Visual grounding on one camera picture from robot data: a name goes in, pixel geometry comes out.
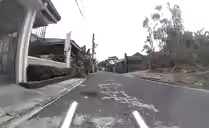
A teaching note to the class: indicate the building with white pillars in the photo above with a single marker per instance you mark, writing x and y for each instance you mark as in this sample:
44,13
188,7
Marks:
8,43

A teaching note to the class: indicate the blue wall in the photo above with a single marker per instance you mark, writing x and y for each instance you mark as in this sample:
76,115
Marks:
119,66

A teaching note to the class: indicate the dark building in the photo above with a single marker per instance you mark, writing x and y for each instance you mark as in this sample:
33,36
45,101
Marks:
135,61

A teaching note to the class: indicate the utility pole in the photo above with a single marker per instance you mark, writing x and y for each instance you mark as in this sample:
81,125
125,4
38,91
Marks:
93,50

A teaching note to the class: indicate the grey concrete pavement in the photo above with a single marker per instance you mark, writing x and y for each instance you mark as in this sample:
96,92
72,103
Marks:
22,96

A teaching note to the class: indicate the robot's own part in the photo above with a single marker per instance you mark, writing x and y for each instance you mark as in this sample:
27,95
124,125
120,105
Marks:
140,119
69,115

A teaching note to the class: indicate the house with dark roof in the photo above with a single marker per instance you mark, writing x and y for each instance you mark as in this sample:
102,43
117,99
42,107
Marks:
52,53

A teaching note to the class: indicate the grey asphalt road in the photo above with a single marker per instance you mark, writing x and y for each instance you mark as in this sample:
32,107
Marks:
125,90

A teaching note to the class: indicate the bushes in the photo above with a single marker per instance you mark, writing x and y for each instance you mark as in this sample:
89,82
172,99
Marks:
83,63

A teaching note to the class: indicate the row of trees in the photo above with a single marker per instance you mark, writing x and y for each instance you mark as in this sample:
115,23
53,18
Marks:
165,36

